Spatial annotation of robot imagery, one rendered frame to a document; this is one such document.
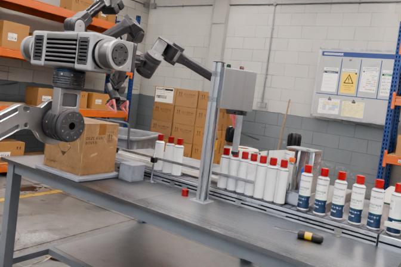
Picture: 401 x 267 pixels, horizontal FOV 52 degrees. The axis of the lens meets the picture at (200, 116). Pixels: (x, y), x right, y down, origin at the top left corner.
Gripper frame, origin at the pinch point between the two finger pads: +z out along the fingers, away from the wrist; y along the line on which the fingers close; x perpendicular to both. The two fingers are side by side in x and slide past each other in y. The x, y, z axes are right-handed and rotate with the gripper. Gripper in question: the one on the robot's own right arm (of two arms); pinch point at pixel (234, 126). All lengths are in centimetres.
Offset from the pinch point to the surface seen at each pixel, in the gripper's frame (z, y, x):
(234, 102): -13.1, -15.5, 30.6
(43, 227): 117, 194, -28
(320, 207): 27, -58, 21
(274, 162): 12.2, -34.3, 20.1
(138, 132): 39, 240, -188
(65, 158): 27, 64, 59
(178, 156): 19.4, 21.0, 20.2
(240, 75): -26.0, -16.2, 30.0
